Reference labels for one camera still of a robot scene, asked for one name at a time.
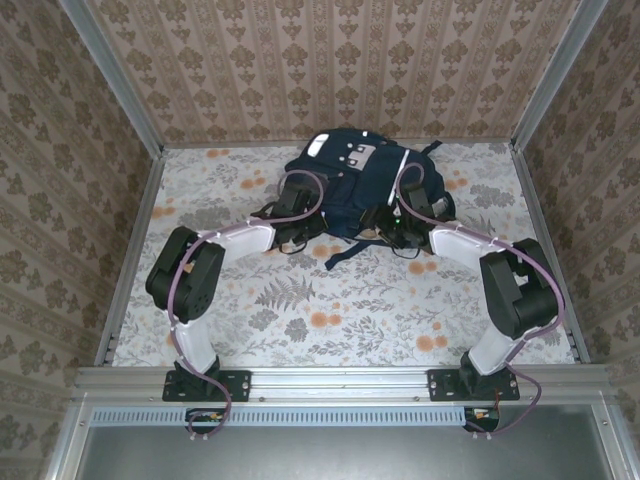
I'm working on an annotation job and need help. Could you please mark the aluminium frame post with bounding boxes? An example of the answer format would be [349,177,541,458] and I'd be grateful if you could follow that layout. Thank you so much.
[58,0,166,159]
[512,0,609,151]

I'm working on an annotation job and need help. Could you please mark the aluminium table edge rail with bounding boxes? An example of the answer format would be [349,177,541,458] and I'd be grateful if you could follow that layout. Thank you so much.
[74,364,621,401]

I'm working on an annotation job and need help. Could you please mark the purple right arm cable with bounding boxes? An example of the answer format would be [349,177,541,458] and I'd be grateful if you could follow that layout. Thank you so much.
[392,162,566,440]

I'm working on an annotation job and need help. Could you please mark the grey metal shelf plate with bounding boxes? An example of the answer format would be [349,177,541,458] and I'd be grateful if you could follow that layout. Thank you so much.
[44,404,640,480]

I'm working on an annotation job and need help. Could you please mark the slotted blue cable duct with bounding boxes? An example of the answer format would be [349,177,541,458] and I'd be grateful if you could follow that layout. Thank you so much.
[92,405,469,428]

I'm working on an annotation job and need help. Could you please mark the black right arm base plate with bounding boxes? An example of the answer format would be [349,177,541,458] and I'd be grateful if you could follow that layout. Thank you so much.
[427,369,521,403]

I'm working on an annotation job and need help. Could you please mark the small wired connector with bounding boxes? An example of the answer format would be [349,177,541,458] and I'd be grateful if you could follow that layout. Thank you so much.
[185,406,227,435]
[463,405,501,434]

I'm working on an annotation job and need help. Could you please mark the floral tablecloth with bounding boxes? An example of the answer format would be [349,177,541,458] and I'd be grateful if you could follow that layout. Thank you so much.
[112,142,576,369]

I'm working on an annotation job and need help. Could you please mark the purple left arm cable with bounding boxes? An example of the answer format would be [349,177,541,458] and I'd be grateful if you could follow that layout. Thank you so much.
[167,169,326,442]

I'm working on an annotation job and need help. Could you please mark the navy blue backpack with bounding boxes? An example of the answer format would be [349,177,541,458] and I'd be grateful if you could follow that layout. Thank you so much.
[284,128,456,271]

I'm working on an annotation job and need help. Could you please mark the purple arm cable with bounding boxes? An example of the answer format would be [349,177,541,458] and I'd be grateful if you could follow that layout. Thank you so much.
[392,162,566,440]
[167,169,326,442]

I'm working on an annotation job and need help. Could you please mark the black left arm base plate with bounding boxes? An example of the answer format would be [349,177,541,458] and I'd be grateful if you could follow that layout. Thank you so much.
[162,370,252,403]

